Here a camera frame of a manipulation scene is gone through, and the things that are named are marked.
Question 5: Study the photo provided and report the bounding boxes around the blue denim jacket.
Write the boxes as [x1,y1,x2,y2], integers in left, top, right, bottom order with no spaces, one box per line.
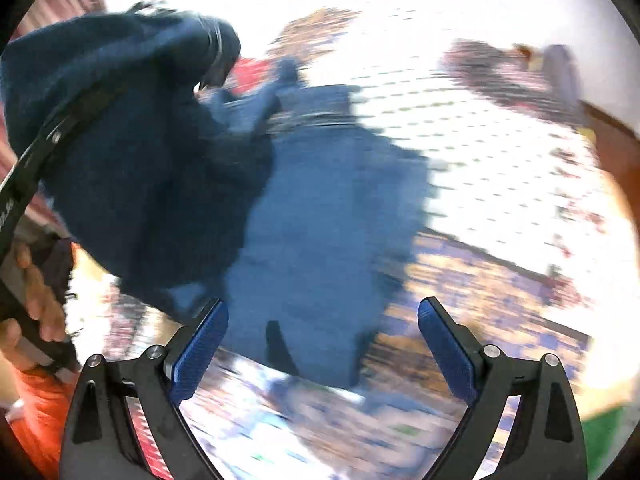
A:
[1,12,428,388]

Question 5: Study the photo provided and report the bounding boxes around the purple grey cloth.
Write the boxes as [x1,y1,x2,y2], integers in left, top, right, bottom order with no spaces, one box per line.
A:
[533,44,582,108]

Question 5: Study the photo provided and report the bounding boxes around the orange left sleeve forearm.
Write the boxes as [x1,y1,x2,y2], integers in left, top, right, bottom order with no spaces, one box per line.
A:
[8,368,77,479]

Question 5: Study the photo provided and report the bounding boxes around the patchwork patterned bed cover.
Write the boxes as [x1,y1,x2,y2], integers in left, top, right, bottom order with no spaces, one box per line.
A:
[64,4,640,480]

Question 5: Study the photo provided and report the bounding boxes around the person's left hand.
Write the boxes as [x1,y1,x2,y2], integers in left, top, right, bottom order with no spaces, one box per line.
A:
[1,242,66,372]

